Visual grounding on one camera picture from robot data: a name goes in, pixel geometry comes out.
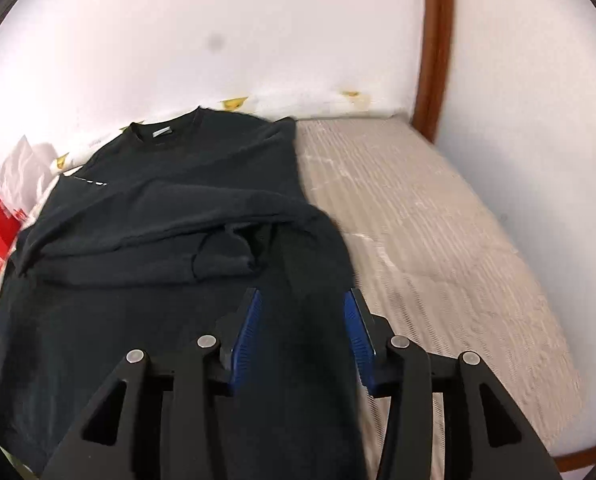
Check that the brown wooden baseboard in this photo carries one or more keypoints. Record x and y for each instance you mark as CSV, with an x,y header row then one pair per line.
x,y
587,452

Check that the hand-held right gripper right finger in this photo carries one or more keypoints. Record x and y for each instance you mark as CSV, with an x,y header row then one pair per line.
x,y
360,345

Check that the black sweatshirt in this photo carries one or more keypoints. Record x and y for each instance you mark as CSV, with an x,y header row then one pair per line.
x,y
128,285

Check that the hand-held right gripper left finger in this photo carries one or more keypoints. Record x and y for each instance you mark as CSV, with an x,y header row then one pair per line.
x,y
245,345

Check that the white plastic bag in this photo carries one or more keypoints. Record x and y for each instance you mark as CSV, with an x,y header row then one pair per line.
x,y
23,170

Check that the brown wooden wall trim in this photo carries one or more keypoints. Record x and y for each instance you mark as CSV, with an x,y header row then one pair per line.
x,y
435,50

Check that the rolled duck-print mat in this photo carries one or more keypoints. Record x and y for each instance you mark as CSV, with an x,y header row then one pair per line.
x,y
303,105

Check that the striped quilted table cover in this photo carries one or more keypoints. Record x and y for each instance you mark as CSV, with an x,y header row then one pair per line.
x,y
427,260

